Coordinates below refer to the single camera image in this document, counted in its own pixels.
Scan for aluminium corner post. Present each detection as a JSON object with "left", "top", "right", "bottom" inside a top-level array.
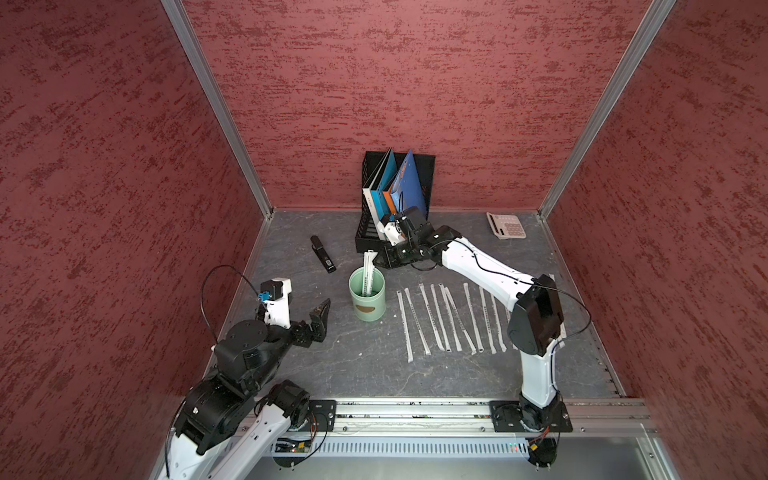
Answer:
[
  {"left": 161, "top": 0, "right": 274, "bottom": 221},
  {"left": 538, "top": 0, "right": 676, "bottom": 221}
]

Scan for right aluminium corner post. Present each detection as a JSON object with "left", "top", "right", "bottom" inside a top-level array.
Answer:
[{"left": 538, "top": 0, "right": 676, "bottom": 221}]

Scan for fourteenth straw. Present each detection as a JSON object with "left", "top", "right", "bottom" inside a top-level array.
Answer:
[{"left": 396, "top": 290, "right": 414, "bottom": 363}]

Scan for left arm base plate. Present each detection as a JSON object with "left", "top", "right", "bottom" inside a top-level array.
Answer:
[{"left": 298, "top": 399, "right": 338, "bottom": 434}]

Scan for black file organizer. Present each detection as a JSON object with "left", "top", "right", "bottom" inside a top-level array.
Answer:
[{"left": 355, "top": 149, "right": 436, "bottom": 253}]

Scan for green cup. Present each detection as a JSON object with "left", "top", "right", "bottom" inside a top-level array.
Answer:
[{"left": 348, "top": 267, "right": 386, "bottom": 322}]

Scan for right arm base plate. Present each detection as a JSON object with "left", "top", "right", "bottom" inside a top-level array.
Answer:
[{"left": 489, "top": 397, "right": 573, "bottom": 435}]

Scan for thirteenth straw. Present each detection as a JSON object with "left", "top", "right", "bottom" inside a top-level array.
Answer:
[{"left": 404, "top": 287, "right": 432, "bottom": 356}]

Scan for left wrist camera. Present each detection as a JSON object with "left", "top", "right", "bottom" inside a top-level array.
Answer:
[{"left": 259, "top": 278, "right": 292, "bottom": 329}]

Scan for teal book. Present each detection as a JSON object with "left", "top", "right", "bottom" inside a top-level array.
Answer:
[{"left": 369, "top": 149, "right": 397, "bottom": 220}]

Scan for blue folder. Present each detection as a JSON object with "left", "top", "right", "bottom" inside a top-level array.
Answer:
[{"left": 387, "top": 151, "right": 428, "bottom": 217}]

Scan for left aluminium corner post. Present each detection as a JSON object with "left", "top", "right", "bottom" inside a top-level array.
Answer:
[{"left": 161, "top": 0, "right": 274, "bottom": 221}]

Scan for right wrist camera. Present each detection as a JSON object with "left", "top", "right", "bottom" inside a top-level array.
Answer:
[{"left": 382, "top": 220, "right": 406, "bottom": 246}]

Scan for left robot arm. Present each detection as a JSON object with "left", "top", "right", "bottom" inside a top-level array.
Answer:
[{"left": 157, "top": 300, "right": 336, "bottom": 479}]

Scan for aluminium front rail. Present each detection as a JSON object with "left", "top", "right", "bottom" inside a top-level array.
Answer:
[{"left": 331, "top": 397, "right": 658, "bottom": 438}]

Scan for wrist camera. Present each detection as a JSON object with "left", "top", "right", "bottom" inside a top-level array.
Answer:
[
  {"left": 259, "top": 278, "right": 292, "bottom": 329},
  {"left": 382, "top": 220, "right": 406, "bottom": 246}
]

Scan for wrapped straws in cup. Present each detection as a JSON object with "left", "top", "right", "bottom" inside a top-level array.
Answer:
[{"left": 361, "top": 250, "right": 377, "bottom": 297}]

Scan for black stapler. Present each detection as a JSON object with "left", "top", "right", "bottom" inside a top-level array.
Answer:
[{"left": 310, "top": 235, "right": 336, "bottom": 273}]

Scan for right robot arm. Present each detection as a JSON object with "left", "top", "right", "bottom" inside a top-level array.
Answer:
[{"left": 376, "top": 207, "right": 563, "bottom": 432}]

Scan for orange book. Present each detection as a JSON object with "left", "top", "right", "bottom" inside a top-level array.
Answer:
[{"left": 382, "top": 190, "right": 398, "bottom": 215}]

